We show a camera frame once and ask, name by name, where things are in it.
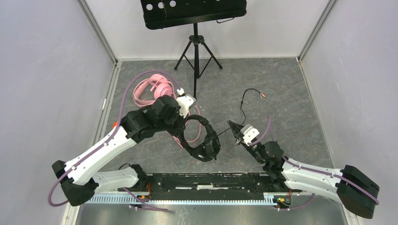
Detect black headphone cable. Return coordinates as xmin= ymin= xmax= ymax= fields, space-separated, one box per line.
xmin=214 ymin=88 xmax=267 ymax=139

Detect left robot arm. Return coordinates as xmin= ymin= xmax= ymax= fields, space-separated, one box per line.
xmin=52 ymin=95 xmax=221 ymax=206

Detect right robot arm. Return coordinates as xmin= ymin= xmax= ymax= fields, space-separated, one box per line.
xmin=227 ymin=120 xmax=380 ymax=219

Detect pink headphones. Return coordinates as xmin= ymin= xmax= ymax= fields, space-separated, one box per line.
xmin=132 ymin=74 xmax=176 ymax=107

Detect black music stand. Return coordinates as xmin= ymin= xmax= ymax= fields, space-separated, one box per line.
xmin=140 ymin=0 xmax=247 ymax=97

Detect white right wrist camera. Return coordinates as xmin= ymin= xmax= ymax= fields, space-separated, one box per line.
xmin=240 ymin=124 xmax=260 ymax=145

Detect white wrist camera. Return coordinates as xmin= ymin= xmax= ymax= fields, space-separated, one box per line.
xmin=240 ymin=124 xmax=260 ymax=145
xmin=176 ymin=88 xmax=196 ymax=118

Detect pink headphone cable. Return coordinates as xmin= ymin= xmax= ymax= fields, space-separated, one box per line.
xmin=166 ymin=93 xmax=203 ymax=150

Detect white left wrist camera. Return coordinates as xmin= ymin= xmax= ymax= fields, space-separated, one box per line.
xmin=176 ymin=88 xmax=196 ymax=118

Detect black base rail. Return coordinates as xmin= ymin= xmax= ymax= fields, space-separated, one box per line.
xmin=128 ymin=172 xmax=290 ymax=201

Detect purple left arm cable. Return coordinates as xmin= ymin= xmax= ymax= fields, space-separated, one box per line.
xmin=47 ymin=70 xmax=181 ymax=208

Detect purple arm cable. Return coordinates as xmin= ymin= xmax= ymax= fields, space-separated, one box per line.
xmin=250 ymin=115 xmax=380 ymax=212
xmin=47 ymin=70 xmax=181 ymax=208

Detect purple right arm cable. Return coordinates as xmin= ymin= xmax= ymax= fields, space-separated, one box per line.
xmin=250 ymin=115 xmax=380 ymax=212

